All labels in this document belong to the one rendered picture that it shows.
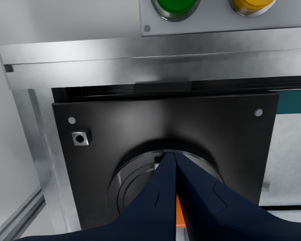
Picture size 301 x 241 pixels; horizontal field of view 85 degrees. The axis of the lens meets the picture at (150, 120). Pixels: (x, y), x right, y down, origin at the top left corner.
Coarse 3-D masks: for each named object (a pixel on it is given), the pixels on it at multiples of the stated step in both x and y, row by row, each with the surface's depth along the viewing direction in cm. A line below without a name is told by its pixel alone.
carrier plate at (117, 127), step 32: (160, 96) 18; (192, 96) 17; (224, 96) 17; (256, 96) 17; (64, 128) 18; (96, 128) 18; (128, 128) 18; (160, 128) 18; (192, 128) 18; (224, 128) 18; (256, 128) 18; (64, 160) 20; (96, 160) 19; (224, 160) 19; (256, 160) 19; (96, 192) 21; (256, 192) 20; (96, 224) 22
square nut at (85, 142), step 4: (72, 132) 17; (76, 132) 17; (80, 132) 17; (84, 132) 17; (88, 132) 18; (76, 136) 17; (84, 136) 17; (88, 136) 18; (76, 140) 18; (80, 140) 18; (84, 140) 18; (88, 140) 18; (76, 144) 18; (80, 144) 18; (84, 144) 18; (88, 144) 18
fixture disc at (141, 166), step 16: (160, 144) 18; (176, 144) 18; (128, 160) 17; (144, 160) 17; (192, 160) 17; (208, 160) 18; (112, 176) 18; (128, 176) 18; (144, 176) 18; (112, 192) 18; (128, 192) 18; (112, 208) 19
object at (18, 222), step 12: (36, 192) 26; (24, 204) 24; (36, 204) 24; (12, 216) 22; (24, 216) 22; (36, 216) 24; (0, 228) 20; (12, 228) 20; (24, 228) 22; (0, 240) 19; (12, 240) 20
